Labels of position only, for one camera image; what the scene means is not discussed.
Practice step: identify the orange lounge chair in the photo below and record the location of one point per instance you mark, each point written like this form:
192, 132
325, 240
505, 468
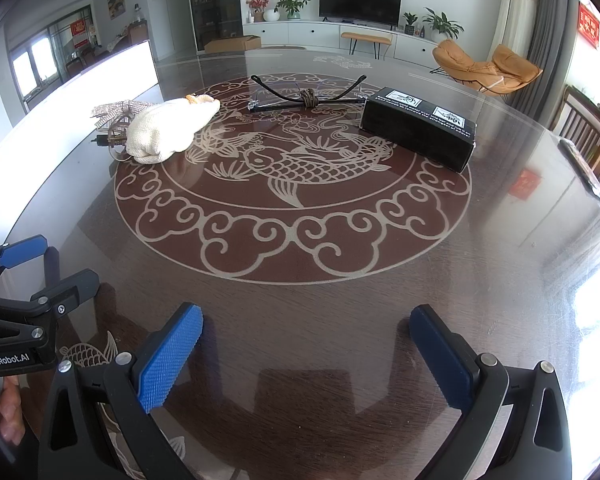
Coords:
510, 67

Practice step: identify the white curtain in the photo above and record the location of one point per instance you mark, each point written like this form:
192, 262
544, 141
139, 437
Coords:
515, 10

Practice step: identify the wooden chair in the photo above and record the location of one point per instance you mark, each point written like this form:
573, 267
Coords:
580, 120

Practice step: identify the black television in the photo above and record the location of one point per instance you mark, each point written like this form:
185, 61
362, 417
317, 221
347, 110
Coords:
360, 2

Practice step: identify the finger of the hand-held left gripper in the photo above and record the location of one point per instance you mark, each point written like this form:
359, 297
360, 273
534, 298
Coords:
22, 252
75, 287

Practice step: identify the dark display cabinet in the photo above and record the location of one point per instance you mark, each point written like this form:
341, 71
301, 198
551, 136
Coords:
215, 0

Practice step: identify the large leafy potted plant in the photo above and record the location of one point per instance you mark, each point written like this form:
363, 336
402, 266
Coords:
442, 22

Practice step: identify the cream knit pouch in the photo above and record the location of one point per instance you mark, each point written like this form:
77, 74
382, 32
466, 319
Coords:
167, 127

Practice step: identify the grey curtain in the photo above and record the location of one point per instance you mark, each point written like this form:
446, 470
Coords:
555, 35

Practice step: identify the white panel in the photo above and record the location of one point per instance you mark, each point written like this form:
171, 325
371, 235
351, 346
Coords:
105, 75

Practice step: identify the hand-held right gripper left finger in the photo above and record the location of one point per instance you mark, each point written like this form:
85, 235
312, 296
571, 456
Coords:
172, 355

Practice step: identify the white round vase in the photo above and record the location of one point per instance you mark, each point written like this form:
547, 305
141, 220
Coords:
272, 15

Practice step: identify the red flower plant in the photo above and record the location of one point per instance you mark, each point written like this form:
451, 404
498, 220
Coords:
258, 5

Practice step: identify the dark patterned glass desktop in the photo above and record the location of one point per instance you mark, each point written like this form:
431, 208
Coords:
300, 320

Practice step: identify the clear glasses with black arms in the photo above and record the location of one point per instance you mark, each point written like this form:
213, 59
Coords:
330, 103

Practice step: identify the framed wall picture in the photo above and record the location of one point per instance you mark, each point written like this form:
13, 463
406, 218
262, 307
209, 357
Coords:
115, 0

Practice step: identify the cardboard box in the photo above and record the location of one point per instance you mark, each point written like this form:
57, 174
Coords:
232, 43

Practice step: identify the black box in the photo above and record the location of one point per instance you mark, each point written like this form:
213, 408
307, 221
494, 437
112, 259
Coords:
415, 135

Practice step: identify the bushy green potted plant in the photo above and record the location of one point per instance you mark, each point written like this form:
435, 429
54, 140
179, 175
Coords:
292, 5

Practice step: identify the small green potted plant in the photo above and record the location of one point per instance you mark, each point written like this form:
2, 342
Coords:
410, 22

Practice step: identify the white television cabinet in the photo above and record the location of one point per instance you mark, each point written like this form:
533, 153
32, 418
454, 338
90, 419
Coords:
305, 32

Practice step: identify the orange bench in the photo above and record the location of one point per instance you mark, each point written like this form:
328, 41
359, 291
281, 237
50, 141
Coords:
365, 36

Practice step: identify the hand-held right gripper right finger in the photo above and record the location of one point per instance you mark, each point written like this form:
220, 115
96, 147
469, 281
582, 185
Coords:
440, 355

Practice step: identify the person's left hand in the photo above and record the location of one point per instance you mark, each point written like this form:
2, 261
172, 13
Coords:
10, 410

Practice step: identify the red wall decoration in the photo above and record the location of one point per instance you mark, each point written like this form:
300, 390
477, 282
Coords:
589, 25

